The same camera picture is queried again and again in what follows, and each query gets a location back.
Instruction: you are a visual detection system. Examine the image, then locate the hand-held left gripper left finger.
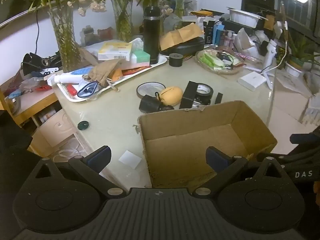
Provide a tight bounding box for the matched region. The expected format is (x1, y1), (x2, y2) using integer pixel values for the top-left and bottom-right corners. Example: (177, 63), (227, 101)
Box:
(30, 145), (127, 198)

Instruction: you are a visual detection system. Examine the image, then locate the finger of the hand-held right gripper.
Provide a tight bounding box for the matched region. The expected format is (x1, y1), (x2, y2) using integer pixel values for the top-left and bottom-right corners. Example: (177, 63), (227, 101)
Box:
(255, 152), (320, 189)
(289, 126), (320, 144)

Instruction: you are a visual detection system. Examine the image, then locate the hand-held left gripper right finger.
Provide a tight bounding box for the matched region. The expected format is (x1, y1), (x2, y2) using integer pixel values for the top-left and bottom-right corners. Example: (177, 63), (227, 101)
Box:
(192, 146), (290, 197)

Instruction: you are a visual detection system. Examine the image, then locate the brown cardboard box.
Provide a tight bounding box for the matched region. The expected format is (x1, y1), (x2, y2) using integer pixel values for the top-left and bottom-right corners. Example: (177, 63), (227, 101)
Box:
(138, 100), (278, 188)

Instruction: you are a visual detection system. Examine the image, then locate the black electrical tape roll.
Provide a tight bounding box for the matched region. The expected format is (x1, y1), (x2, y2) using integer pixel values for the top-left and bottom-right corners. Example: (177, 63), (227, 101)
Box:
(196, 83), (214, 105)

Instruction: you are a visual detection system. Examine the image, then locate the yellow egg-shaped case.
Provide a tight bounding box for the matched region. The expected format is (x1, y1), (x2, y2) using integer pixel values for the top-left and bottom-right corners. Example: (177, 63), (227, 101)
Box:
(159, 86), (184, 106)

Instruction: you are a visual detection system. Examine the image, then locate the white paper slip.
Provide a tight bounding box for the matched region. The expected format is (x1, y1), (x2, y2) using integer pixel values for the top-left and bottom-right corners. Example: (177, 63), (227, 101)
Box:
(118, 150), (142, 170)

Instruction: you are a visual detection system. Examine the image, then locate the blue plastic loop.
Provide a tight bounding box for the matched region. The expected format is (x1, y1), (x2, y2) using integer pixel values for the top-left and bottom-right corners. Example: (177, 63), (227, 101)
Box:
(77, 81), (99, 98)

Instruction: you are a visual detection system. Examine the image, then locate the black rectangular box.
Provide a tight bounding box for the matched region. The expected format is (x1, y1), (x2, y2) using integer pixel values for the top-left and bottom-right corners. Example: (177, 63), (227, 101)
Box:
(179, 81), (199, 109)

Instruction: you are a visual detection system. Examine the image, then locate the potted green plant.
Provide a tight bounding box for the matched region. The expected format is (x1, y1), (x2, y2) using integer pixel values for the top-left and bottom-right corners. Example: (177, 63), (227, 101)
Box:
(284, 37), (320, 78)

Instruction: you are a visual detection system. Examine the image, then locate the white rectangular power brick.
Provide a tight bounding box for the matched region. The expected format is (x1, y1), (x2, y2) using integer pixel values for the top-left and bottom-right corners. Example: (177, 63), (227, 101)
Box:
(237, 71), (267, 91)

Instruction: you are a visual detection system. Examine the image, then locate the orange packet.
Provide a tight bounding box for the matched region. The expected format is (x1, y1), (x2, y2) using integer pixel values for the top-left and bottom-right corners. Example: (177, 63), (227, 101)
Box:
(111, 68), (123, 82)

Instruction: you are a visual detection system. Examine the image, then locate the brown cloth pouch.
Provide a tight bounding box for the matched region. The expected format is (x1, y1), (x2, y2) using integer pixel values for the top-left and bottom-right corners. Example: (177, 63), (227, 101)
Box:
(87, 59), (123, 86)

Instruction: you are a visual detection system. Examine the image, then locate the white and blue tube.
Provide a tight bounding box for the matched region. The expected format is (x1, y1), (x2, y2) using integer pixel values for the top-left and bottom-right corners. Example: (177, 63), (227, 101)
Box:
(47, 67), (96, 86)

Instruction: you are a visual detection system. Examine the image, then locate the white gimbal stand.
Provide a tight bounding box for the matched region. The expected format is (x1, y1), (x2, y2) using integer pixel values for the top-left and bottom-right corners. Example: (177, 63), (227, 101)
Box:
(259, 39), (278, 90)

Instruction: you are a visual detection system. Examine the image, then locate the wooden side cabinet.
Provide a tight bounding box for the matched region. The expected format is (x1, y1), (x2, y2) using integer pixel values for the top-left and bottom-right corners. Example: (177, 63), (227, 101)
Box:
(0, 80), (84, 157)

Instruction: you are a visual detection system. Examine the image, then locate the dark cloth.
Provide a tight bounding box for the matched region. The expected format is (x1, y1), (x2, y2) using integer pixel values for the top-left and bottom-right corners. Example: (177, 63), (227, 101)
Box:
(0, 110), (33, 153)

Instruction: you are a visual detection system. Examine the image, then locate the glass bowl with packets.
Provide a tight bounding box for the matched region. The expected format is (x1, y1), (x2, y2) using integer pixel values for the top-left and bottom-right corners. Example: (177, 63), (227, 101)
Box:
(195, 49), (247, 75)

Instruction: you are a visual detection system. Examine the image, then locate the green wipes packet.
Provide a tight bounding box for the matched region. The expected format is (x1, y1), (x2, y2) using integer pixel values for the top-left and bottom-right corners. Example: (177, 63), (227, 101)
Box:
(201, 53), (225, 68)

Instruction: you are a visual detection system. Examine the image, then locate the pink beaded strip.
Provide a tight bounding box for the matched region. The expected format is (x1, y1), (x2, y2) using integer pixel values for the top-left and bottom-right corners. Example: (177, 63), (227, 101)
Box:
(233, 52), (257, 61)

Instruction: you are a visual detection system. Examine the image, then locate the small black printed box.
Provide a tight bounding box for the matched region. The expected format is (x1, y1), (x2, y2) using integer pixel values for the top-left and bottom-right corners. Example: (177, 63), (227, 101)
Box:
(216, 51), (232, 63)

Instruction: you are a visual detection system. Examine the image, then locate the green tissue pack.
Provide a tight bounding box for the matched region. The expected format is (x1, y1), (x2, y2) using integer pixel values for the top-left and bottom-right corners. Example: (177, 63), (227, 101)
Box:
(130, 50), (151, 65)

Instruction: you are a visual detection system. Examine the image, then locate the short black cylinder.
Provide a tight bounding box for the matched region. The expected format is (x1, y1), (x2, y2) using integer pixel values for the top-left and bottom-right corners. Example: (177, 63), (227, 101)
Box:
(169, 53), (184, 67)

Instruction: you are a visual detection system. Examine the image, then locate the yellow medicine box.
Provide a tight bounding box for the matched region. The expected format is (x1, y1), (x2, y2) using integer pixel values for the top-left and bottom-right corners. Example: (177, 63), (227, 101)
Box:
(98, 42), (133, 61)

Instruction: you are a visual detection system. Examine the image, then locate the white plastic tray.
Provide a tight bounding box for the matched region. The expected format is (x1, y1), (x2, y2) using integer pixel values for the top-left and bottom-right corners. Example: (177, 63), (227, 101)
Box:
(56, 54), (168, 103)

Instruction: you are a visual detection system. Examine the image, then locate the white plastic bag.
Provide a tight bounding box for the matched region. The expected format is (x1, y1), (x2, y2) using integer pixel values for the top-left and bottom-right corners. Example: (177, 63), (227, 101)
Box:
(235, 28), (258, 53)

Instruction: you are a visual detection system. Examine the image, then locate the black hard case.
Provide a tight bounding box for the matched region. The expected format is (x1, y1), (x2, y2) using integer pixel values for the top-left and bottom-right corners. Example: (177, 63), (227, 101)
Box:
(160, 37), (206, 56)

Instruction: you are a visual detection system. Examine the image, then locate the tall glass vase with stems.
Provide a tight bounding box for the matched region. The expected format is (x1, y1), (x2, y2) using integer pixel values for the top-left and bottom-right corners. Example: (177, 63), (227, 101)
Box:
(47, 4), (81, 73)
(109, 0), (133, 42)

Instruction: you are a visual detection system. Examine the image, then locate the blue carton box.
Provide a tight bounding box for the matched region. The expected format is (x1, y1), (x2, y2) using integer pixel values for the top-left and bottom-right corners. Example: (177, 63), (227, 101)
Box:
(215, 25), (227, 45)

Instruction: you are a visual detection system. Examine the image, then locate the black carton box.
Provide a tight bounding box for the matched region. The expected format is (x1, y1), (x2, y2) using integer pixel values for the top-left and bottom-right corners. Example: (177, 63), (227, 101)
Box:
(203, 20), (216, 44)

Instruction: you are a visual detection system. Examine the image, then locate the black thermos flask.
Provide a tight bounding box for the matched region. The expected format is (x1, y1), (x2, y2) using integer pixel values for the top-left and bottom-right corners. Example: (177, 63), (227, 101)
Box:
(143, 6), (161, 65)

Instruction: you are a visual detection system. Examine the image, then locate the brown paper envelope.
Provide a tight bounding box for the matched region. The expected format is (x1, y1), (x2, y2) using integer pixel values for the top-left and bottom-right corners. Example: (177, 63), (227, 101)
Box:
(160, 22), (204, 51)

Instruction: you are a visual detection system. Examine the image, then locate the white food container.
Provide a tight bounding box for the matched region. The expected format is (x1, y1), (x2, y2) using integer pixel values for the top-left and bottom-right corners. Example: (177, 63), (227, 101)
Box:
(227, 7), (268, 28)

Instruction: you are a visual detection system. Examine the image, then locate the white carton box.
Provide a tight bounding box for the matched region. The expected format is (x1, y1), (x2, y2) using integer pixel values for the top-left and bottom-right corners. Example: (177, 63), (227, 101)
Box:
(196, 16), (208, 31)

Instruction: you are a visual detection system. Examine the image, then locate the glass flask with dried flowers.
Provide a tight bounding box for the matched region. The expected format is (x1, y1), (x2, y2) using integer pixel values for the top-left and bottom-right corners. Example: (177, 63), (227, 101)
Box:
(160, 5), (183, 30)

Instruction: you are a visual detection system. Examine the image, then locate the narrow glass vase with bamboo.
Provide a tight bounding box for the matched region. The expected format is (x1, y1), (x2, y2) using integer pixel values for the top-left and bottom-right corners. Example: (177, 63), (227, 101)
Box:
(174, 0), (188, 18)

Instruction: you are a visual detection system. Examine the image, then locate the black drawstring pouch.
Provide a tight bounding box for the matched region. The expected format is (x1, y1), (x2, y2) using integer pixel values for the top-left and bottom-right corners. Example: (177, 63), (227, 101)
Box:
(139, 94), (175, 114)

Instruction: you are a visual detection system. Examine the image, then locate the white cable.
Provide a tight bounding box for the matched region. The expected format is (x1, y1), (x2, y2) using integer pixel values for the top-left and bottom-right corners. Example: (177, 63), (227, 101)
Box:
(260, 34), (288, 74)

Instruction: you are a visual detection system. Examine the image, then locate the rainbow ribbon cable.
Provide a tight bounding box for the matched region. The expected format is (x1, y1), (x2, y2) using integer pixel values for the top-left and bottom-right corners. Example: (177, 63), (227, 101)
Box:
(215, 45), (236, 56)

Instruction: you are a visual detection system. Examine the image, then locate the black strapped item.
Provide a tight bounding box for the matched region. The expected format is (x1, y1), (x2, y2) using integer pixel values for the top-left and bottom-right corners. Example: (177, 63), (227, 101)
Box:
(21, 52), (63, 77)

